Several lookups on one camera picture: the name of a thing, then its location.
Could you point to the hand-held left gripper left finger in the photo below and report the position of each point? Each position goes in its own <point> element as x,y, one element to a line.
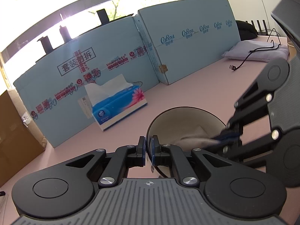
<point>142,151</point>

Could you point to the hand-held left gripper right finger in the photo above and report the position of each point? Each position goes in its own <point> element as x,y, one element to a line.
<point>155,151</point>

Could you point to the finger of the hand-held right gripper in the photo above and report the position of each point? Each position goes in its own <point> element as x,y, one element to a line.
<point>253,100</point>
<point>248,147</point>

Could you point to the white cloth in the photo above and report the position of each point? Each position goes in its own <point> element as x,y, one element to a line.
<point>192,140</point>

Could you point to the ceramic bowl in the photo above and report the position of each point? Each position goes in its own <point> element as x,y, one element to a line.
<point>187,121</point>

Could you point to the lavender pillow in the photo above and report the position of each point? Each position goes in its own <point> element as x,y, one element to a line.
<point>264,56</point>

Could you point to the blue tissue pack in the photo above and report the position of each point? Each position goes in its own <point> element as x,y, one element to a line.
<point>117,105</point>

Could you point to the beige paper cup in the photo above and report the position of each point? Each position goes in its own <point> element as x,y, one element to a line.
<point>291,49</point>

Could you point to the black bag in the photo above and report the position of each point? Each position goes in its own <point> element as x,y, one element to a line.
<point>246,31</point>

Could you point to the black router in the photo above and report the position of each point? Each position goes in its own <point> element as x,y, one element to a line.
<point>263,31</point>

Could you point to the white paper sheet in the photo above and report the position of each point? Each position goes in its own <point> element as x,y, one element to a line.
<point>84,107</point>

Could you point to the blue cardboard panel red print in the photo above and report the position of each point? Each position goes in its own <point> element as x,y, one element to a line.
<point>58,93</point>

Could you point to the small clear plastic bag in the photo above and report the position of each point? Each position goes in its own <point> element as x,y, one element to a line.
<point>26,119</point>

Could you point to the brown cardboard box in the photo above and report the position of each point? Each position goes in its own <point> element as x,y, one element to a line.
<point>14,133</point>

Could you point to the dark silhouetted object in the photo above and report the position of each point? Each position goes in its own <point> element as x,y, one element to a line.
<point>65,34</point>
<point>45,43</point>
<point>103,16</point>

